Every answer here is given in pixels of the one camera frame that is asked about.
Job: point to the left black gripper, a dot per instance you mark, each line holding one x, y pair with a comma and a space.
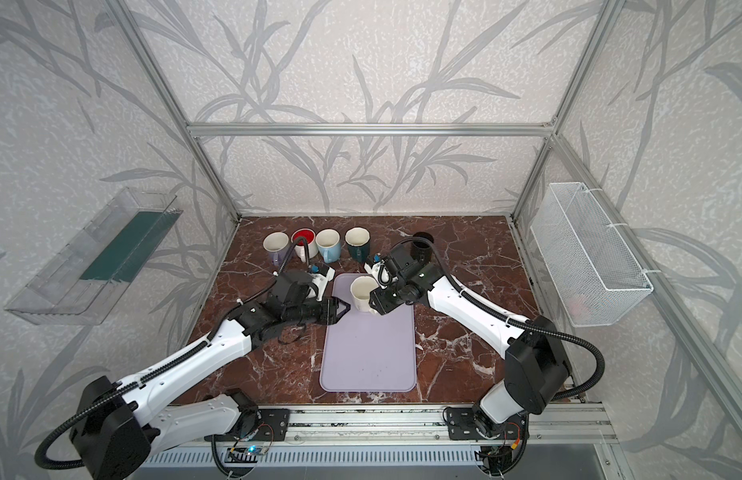
314, 308

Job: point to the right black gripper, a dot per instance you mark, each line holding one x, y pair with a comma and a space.
386, 298

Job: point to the white octagonal mug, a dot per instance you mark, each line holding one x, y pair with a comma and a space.
360, 290

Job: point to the black mug white rim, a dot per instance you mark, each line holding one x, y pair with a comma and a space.
422, 243

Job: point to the dark green mug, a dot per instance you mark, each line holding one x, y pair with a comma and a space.
357, 240

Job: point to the light blue mug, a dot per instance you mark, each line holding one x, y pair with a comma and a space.
329, 246

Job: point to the white mug red interior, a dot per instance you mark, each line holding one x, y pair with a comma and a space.
305, 246

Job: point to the lavender purple mug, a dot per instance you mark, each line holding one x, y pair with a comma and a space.
276, 245

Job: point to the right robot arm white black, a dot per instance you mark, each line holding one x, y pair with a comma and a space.
536, 364

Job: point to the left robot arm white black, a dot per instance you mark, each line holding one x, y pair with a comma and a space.
119, 425

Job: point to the lavender rectangular tray mat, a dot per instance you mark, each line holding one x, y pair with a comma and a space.
365, 352

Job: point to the green circuit board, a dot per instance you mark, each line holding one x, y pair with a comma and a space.
248, 454

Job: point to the green pad in bin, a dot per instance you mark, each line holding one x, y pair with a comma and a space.
123, 258

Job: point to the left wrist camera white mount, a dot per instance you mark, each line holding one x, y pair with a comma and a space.
321, 275

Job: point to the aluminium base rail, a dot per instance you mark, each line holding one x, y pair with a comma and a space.
423, 424

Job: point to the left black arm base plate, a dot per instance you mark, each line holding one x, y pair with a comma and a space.
271, 426

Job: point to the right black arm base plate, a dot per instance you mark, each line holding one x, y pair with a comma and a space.
468, 423

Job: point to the white wire mesh basket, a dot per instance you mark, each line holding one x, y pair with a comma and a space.
596, 275

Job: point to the clear plastic wall bin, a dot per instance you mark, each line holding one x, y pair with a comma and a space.
56, 295

